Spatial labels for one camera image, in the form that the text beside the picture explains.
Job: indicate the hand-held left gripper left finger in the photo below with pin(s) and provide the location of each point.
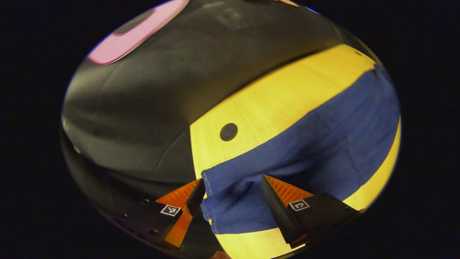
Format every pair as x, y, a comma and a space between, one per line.
196, 201

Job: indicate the black backdrop cloth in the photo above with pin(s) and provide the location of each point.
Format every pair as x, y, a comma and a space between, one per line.
143, 108

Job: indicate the blue jeans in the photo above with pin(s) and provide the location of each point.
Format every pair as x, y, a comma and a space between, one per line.
323, 144

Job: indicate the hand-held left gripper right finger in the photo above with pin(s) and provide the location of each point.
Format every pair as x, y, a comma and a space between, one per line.
275, 208

